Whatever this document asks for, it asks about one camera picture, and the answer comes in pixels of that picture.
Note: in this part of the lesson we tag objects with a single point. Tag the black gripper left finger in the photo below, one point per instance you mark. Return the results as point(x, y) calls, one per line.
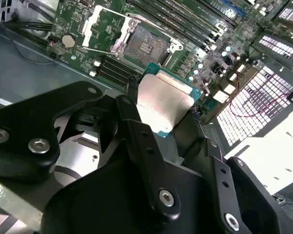
point(22, 136)

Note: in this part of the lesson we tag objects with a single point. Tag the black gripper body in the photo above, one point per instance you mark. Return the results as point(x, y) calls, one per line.
point(100, 207)

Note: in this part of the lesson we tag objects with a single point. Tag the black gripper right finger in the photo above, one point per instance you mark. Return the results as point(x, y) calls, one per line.
point(234, 195)

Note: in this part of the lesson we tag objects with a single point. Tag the silver CPU chip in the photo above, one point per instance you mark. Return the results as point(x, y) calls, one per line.
point(163, 102)

